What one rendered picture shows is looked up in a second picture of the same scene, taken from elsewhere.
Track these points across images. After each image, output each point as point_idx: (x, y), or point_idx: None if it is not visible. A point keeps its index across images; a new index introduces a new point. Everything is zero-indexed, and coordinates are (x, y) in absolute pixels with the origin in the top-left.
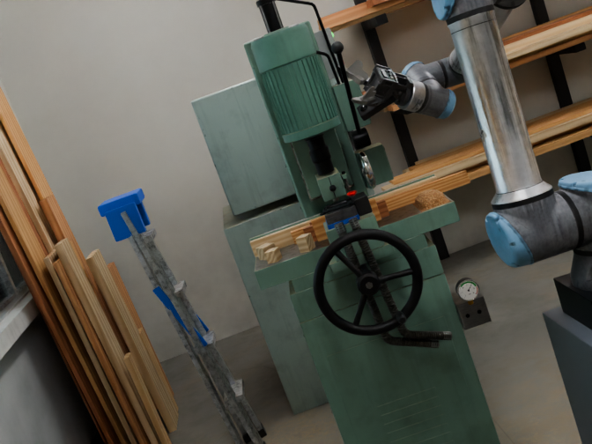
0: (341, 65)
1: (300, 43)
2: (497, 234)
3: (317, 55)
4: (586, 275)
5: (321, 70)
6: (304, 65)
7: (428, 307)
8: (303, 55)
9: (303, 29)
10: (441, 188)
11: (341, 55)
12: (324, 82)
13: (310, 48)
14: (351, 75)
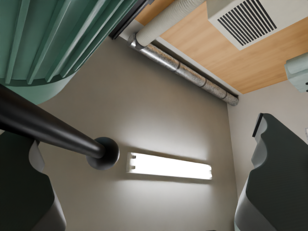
0: (90, 140)
1: (66, 83)
2: None
3: (7, 81)
4: None
5: (16, 54)
6: (90, 55)
7: None
8: (78, 69)
9: (39, 102)
10: None
11: (100, 155)
12: (54, 32)
13: (46, 89)
14: (39, 165)
